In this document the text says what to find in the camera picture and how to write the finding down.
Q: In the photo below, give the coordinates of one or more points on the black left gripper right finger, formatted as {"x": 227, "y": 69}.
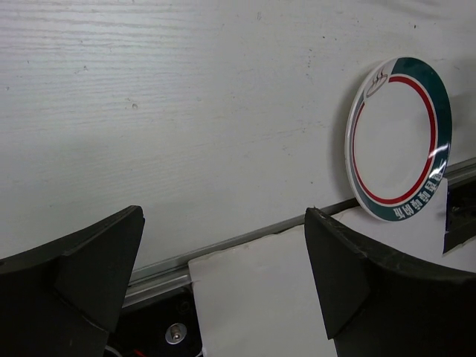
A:
{"x": 378, "y": 301}

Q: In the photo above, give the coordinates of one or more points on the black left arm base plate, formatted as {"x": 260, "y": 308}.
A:
{"x": 166, "y": 325}

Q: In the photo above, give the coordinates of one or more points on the green red rimmed plate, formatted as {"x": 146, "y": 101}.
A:
{"x": 398, "y": 138}

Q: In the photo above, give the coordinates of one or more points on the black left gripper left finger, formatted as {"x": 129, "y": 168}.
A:
{"x": 65, "y": 297}

